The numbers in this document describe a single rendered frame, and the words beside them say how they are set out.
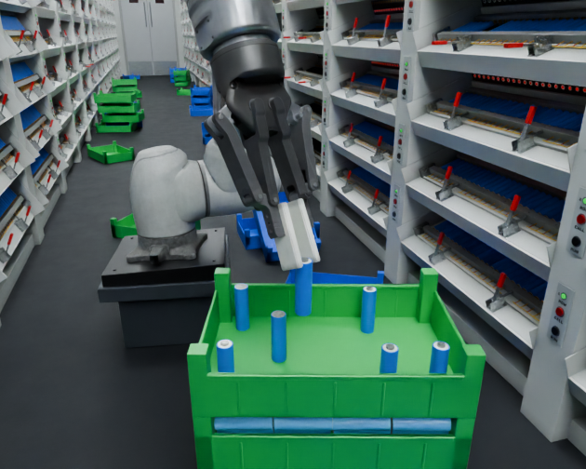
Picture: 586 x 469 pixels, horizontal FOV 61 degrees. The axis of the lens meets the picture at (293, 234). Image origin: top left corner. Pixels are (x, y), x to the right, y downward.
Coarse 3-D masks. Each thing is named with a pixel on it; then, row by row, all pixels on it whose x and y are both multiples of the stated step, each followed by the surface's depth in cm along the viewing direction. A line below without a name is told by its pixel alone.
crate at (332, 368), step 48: (288, 288) 69; (336, 288) 69; (384, 288) 69; (432, 288) 67; (240, 336) 66; (288, 336) 66; (336, 336) 66; (384, 336) 66; (432, 336) 66; (192, 384) 51; (240, 384) 51; (288, 384) 51; (336, 384) 51; (384, 384) 51; (432, 384) 51; (480, 384) 51
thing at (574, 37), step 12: (444, 36) 132; (456, 36) 127; (480, 36) 118; (492, 36) 114; (504, 36) 110; (516, 36) 106; (528, 36) 103; (540, 36) 100; (564, 36) 94; (576, 36) 92
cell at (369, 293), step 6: (366, 288) 65; (372, 288) 65; (366, 294) 65; (372, 294) 65; (366, 300) 65; (372, 300) 65; (366, 306) 65; (372, 306) 65; (366, 312) 66; (372, 312) 66; (366, 318) 66; (372, 318) 66; (366, 324) 66; (372, 324) 66; (366, 330) 67; (372, 330) 67
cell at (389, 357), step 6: (384, 348) 53; (390, 348) 53; (396, 348) 53; (384, 354) 53; (390, 354) 52; (396, 354) 53; (384, 360) 53; (390, 360) 53; (396, 360) 53; (384, 366) 53; (390, 366) 53; (396, 366) 53; (384, 372) 54; (390, 372) 53
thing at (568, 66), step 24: (576, 0) 105; (432, 24) 136; (456, 24) 137; (432, 48) 133; (480, 48) 116; (504, 48) 109; (480, 72) 114; (504, 72) 106; (528, 72) 99; (552, 72) 93; (576, 72) 88
